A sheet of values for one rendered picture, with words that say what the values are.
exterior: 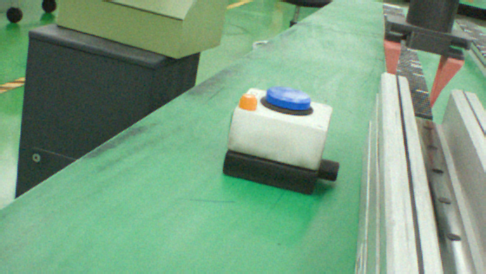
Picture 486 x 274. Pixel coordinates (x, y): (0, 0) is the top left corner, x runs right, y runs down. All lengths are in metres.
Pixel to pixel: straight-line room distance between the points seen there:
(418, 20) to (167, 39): 0.34
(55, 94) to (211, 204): 0.52
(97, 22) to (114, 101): 0.12
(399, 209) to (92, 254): 0.19
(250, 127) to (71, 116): 0.47
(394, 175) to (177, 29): 0.58
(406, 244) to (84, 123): 0.72
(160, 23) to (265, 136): 0.42
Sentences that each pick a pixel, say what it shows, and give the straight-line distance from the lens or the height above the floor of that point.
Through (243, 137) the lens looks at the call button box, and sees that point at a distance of 0.60.
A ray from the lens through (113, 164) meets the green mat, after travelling 0.60.
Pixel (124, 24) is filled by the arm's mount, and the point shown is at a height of 0.81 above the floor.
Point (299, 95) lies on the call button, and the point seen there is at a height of 0.85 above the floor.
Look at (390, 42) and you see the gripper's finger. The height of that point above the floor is 0.87.
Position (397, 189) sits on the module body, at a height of 0.86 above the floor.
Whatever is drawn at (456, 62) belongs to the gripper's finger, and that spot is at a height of 0.87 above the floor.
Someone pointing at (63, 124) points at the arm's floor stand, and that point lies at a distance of 1.03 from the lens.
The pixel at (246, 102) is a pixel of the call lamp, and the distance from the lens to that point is 0.59.
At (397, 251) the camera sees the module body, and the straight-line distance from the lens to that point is 0.35.
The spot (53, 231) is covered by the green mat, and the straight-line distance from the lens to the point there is 0.48.
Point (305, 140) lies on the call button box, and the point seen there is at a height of 0.83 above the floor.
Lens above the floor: 1.01
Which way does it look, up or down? 18 degrees down
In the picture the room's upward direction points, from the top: 11 degrees clockwise
